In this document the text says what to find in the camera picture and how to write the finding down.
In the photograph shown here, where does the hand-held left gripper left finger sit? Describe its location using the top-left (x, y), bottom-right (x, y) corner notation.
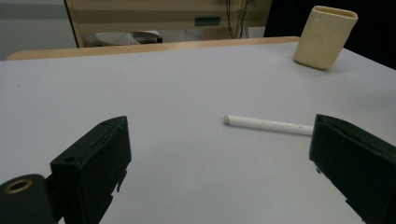
top-left (49, 115), bottom-right (133, 224)

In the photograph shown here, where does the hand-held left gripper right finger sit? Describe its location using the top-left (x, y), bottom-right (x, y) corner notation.
top-left (308, 113), bottom-right (396, 224)

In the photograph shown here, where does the white pen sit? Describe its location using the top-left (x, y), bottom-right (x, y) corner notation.
top-left (222, 114), bottom-right (315, 137)

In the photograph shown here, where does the cream pen holder cup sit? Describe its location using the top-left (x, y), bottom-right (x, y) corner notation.
top-left (293, 5), bottom-right (360, 71)

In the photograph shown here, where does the wooden cabinet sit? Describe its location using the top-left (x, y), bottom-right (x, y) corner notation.
top-left (64, 0), bottom-right (274, 49)

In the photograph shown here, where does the green label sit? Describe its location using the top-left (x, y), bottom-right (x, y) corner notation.
top-left (194, 16), bottom-right (221, 27)

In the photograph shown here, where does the bundle of cables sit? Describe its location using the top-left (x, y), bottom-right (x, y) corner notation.
top-left (225, 0), bottom-right (254, 40)

